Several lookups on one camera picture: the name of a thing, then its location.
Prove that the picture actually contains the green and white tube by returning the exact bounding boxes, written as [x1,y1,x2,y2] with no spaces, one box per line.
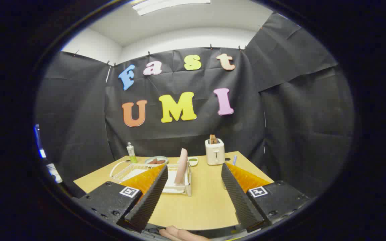
[127,142,138,164]

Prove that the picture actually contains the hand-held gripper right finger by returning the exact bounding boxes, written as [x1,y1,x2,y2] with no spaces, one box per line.
[221,163,311,233]

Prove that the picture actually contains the pale green plate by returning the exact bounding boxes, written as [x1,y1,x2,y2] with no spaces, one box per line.
[144,156,169,165]

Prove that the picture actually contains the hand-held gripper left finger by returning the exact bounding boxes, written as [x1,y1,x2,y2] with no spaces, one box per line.
[76,164,169,234]

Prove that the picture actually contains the ceiling light panel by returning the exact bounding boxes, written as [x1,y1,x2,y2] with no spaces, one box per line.
[132,0,211,16]

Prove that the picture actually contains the white toaster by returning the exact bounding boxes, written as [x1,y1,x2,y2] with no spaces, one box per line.
[205,138,225,166]

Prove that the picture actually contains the white wire dish rack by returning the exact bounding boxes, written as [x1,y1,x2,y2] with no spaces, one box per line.
[109,160,192,197]

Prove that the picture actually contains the black backdrop cloth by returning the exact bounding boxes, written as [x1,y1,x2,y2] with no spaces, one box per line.
[36,13,356,201]

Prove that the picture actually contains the pink plate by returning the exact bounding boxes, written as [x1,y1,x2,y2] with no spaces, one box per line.
[175,148,188,185]

